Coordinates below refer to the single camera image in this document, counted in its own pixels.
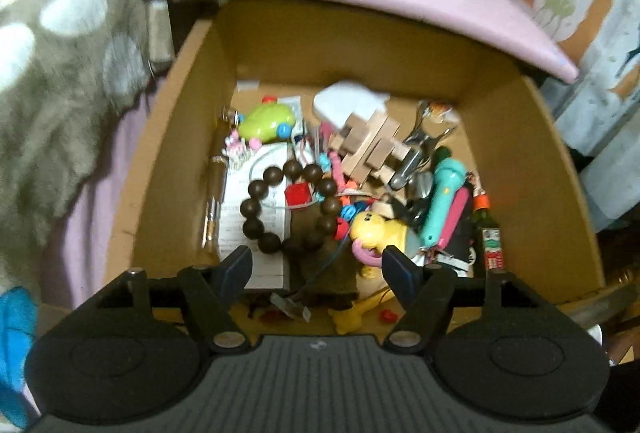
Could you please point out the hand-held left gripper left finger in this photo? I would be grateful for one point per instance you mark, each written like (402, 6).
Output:
(235, 270)

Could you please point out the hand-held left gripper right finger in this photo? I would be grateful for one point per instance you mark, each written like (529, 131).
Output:
(400, 269)

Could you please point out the wooden drawer with round sticker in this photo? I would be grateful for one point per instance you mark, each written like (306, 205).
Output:
(170, 153)

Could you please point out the yellow plush toy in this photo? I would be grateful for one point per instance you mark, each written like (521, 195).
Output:
(375, 233)

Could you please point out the brown cloth pouch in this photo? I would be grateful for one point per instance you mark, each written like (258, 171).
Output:
(325, 278)

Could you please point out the teal toy flashlight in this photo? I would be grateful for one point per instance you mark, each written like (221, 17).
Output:
(442, 193)

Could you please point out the brown pen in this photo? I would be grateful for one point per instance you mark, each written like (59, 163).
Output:
(215, 183)

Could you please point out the small bottle with red label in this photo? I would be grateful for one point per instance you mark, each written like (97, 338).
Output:
(490, 238)

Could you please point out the red cube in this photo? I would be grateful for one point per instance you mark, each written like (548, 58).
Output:
(297, 195)

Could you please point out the metal clippers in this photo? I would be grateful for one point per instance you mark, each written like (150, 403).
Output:
(420, 153)

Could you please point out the small pink figure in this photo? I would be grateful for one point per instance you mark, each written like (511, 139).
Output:
(236, 147)

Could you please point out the wooden puzzle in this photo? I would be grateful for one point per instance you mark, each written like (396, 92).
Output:
(370, 143)

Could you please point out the pink bedsheet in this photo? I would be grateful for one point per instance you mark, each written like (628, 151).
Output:
(95, 213)

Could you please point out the green toy car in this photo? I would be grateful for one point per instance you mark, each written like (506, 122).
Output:
(265, 120)

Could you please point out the striped cartoon blanket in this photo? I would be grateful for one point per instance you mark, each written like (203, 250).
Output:
(15, 353)

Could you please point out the grey blanket with white dots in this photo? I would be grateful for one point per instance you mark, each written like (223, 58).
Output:
(65, 88)

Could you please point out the deer print curtain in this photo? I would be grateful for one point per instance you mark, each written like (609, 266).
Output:
(600, 13)

